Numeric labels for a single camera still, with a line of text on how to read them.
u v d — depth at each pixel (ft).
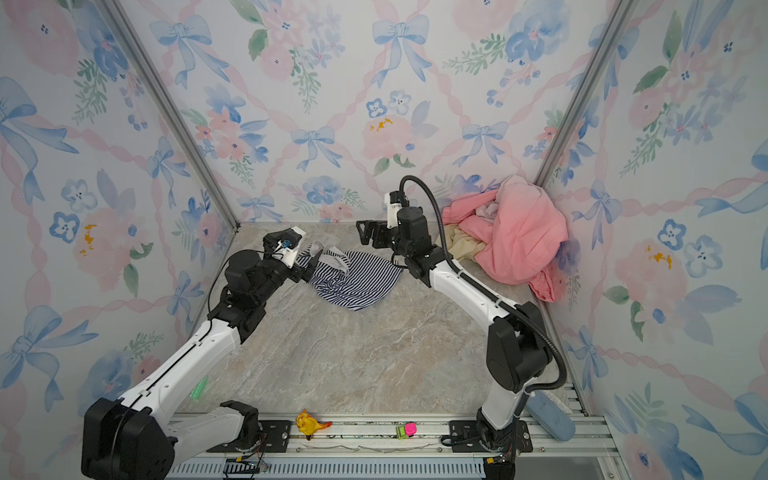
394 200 2.35
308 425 2.40
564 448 2.40
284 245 2.05
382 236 2.40
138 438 1.25
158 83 2.64
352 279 3.39
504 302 1.60
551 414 2.46
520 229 3.19
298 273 2.24
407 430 2.39
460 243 3.39
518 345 1.51
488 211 3.62
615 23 2.30
